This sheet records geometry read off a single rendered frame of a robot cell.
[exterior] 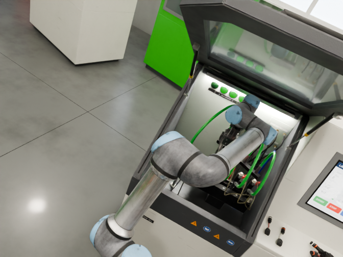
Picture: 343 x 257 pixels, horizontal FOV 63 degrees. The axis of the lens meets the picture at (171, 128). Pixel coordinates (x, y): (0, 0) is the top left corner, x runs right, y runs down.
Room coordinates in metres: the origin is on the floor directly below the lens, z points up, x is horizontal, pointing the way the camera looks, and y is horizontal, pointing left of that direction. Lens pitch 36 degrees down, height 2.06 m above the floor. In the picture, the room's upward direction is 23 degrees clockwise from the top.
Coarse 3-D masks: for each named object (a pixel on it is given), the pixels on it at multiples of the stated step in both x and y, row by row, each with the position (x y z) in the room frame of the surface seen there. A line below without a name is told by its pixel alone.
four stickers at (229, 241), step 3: (192, 219) 0.96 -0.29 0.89; (192, 222) 0.96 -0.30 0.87; (195, 222) 0.96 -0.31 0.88; (198, 222) 0.95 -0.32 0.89; (195, 225) 0.95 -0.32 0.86; (204, 228) 0.95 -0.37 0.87; (207, 228) 0.95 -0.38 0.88; (210, 228) 0.94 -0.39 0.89; (207, 231) 0.95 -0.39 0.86; (216, 234) 0.94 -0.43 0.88; (219, 234) 0.94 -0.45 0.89; (216, 237) 0.94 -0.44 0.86; (219, 237) 0.94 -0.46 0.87; (228, 240) 0.93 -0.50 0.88; (231, 240) 0.93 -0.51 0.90; (228, 243) 0.93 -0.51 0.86; (231, 243) 0.93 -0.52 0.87; (234, 243) 0.92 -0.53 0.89
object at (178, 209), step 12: (168, 192) 1.01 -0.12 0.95; (156, 204) 0.99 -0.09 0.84; (168, 204) 0.98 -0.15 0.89; (180, 204) 0.97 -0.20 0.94; (192, 204) 1.00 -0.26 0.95; (168, 216) 0.98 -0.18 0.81; (180, 216) 0.97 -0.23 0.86; (192, 216) 0.96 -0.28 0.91; (204, 216) 0.96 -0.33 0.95; (192, 228) 0.96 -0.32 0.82; (216, 228) 0.94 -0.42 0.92; (228, 228) 0.94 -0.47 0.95; (216, 240) 0.94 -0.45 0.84; (240, 240) 0.92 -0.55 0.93; (228, 252) 0.92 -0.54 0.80
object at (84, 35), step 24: (48, 0) 3.66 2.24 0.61; (72, 0) 3.38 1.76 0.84; (96, 0) 3.43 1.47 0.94; (120, 0) 3.75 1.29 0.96; (48, 24) 3.64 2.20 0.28; (72, 24) 3.35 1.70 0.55; (96, 24) 3.48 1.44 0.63; (120, 24) 3.83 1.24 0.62; (72, 48) 3.32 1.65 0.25; (96, 48) 3.54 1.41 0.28; (120, 48) 3.93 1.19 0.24
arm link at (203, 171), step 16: (256, 128) 0.97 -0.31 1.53; (272, 128) 1.01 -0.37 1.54; (240, 144) 0.85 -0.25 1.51; (256, 144) 0.91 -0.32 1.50; (192, 160) 0.68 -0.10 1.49; (208, 160) 0.71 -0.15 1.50; (224, 160) 0.74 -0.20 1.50; (240, 160) 0.81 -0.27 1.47; (192, 176) 0.65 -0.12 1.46; (208, 176) 0.66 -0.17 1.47; (224, 176) 0.70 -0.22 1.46
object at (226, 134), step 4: (232, 124) 1.15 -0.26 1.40; (228, 128) 1.20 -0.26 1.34; (232, 128) 1.13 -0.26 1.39; (236, 128) 1.17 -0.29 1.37; (240, 128) 1.14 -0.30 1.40; (228, 132) 1.17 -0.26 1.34; (232, 132) 1.15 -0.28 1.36; (236, 132) 1.14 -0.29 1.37; (224, 136) 1.18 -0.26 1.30; (228, 136) 1.13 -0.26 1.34; (232, 136) 1.14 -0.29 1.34; (236, 136) 1.16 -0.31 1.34; (220, 140) 1.13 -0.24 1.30; (224, 140) 1.13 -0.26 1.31; (228, 140) 1.13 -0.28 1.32; (232, 140) 1.12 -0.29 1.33; (224, 144) 1.13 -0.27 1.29; (228, 144) 1.12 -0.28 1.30
